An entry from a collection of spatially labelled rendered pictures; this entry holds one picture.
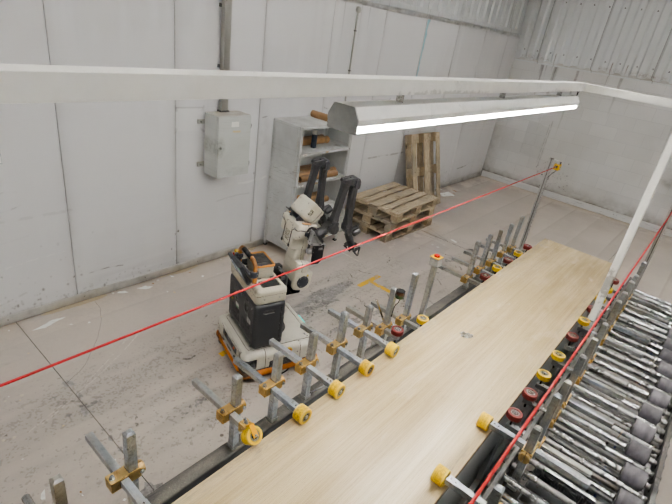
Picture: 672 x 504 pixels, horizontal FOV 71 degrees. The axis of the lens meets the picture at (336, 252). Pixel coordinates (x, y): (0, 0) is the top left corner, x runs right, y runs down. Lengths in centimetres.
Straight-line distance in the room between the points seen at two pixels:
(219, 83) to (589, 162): 953
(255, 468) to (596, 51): 939
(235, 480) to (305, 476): 28
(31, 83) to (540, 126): 1000
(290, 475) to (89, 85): 167
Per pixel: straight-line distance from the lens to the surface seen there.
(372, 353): 315
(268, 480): 214
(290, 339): 384
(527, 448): 248
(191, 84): 107
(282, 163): 538
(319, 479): 216
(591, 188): 1038
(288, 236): 356
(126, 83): 100
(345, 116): 147
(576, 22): 1048
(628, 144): 1018
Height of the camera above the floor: 260
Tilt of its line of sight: 26 degrees down
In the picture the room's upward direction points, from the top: 9 degrees clockwise
